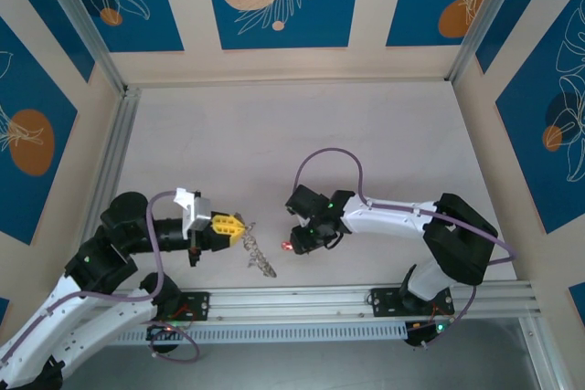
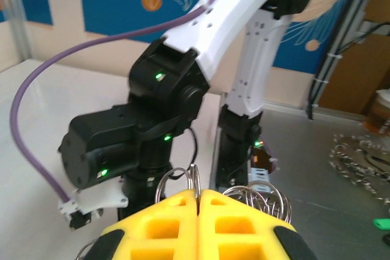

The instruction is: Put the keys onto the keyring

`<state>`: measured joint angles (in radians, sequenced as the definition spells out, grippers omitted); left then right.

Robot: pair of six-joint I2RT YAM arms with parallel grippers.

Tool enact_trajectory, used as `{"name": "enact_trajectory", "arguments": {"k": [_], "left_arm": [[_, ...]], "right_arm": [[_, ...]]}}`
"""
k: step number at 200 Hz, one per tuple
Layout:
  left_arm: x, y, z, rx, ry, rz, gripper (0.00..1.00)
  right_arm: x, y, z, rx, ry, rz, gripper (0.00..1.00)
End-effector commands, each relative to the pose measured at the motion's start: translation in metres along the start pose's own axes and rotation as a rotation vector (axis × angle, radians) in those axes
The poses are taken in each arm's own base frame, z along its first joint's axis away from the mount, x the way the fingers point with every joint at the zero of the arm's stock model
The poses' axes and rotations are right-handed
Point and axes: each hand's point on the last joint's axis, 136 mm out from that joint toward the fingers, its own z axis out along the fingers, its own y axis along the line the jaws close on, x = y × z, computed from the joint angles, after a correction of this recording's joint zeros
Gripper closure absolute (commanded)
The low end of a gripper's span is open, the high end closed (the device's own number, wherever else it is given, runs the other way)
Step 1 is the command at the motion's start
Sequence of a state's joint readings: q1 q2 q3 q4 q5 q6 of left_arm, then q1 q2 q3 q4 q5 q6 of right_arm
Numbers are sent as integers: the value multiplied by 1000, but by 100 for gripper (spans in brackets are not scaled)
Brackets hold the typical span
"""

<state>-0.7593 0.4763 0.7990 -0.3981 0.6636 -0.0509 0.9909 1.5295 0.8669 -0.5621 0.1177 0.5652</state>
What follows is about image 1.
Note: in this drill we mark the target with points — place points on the small red cylinder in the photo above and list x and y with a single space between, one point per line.
286 246

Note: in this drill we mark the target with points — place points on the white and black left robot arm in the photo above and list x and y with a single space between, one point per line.
114 321

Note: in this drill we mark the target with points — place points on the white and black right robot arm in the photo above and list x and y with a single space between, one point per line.
388 216

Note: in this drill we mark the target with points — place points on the left controller board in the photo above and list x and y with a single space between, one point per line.
160 330

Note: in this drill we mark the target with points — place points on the controller board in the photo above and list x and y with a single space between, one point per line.
160 330
425 333

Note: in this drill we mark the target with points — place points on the right controller board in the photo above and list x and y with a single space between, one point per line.
425 333

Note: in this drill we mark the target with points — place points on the long aluminium base rail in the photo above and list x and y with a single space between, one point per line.
292 303

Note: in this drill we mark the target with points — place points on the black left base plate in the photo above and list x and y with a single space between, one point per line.
201 303

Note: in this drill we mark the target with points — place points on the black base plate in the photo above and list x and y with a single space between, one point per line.
201 303
381 303

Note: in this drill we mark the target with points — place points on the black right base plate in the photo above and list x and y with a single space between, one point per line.
381 303

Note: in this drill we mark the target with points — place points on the blue floral wall panel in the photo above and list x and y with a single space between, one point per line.
320 20
525 157
151 20
411 6
27 198
507 11
50 11

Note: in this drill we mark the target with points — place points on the aluminium side rail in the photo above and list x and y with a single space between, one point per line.
120 134

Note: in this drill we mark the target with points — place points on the aluminium corner post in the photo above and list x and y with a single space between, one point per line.
97 43
480 20

